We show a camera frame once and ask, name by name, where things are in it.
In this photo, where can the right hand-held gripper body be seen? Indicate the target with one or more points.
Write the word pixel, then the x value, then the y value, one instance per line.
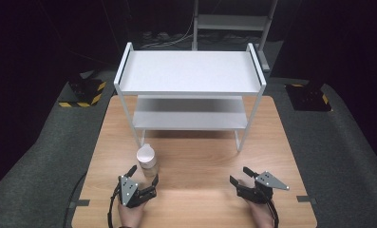
pixel 265 186

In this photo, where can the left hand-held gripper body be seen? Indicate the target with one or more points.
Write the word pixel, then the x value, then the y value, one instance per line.
pixel 128 189

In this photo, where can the person's left hand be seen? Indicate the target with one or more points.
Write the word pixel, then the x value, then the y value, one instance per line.
pixel 130 217

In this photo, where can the person's right hand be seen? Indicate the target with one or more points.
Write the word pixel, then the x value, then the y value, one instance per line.
pixel 260 215

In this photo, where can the grey tape strip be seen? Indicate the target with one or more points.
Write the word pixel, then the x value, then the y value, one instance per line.
pixel 303 199
pixel 82 203

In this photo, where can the black box with hazard stripes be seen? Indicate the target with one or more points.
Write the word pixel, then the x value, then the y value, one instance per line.
pixel 81 92
pixel 308 96

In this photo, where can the white two-tier metal shelf rack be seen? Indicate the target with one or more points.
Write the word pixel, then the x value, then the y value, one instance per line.
pixel 189 71

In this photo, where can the grey metal stand frame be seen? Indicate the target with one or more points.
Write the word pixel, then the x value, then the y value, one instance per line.
pixel 232 22

